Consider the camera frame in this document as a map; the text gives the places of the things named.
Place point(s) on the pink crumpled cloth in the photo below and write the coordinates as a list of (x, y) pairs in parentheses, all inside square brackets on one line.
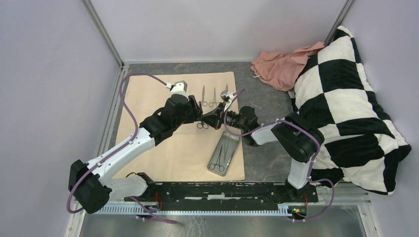
[(281, 69)]

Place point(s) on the beige cloth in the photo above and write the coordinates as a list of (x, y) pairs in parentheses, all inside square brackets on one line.
[(185, 155)]

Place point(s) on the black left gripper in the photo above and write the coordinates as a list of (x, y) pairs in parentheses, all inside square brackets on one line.
[(195, 111)]

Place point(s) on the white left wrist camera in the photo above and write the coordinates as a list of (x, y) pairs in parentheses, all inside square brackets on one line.
[(178, 88)]

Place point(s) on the curved steel clamp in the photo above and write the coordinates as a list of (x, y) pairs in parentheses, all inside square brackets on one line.
[(203, 102)]

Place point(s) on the metal surgical instrument tray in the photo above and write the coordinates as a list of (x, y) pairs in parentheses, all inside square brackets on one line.
[(230, 144)]

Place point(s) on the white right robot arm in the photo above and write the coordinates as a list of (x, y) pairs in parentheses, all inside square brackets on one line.
[(300, 139)]

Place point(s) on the thin steel hemostat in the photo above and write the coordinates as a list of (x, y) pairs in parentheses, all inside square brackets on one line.
[(216, 161)]

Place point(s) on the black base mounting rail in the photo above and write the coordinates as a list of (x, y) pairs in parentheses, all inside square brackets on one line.
[(225, 196)]

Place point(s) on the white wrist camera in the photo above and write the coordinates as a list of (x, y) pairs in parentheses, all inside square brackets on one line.
[(227, 97), (178, 88)]

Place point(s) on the steel forceps clamp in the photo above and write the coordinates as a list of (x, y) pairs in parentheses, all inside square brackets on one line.
[(214, 102)]

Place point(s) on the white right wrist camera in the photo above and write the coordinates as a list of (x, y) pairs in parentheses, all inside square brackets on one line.
[(227, 97)]

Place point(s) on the black white checkered pillow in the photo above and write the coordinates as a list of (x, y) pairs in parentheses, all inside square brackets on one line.
[(361, 145)]

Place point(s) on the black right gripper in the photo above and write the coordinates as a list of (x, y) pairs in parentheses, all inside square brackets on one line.
[(213, 120)]

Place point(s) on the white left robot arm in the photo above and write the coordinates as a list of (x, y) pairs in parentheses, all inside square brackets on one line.
[(89, 181)]

